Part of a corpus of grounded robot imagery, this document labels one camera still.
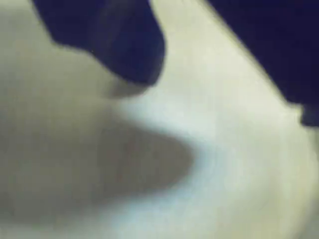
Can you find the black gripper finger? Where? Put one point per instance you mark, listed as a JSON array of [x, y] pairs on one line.
[[117, 37], [286, 44]]

